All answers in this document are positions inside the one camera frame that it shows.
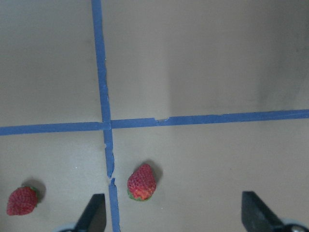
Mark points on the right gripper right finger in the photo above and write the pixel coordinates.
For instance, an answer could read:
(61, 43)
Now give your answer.
(256, 216)

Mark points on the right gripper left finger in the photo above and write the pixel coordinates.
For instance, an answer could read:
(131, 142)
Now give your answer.
(93, 218)

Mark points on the strawberry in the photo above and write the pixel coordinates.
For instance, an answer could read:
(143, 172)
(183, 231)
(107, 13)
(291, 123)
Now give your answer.
(22, 201)
(141, 185)

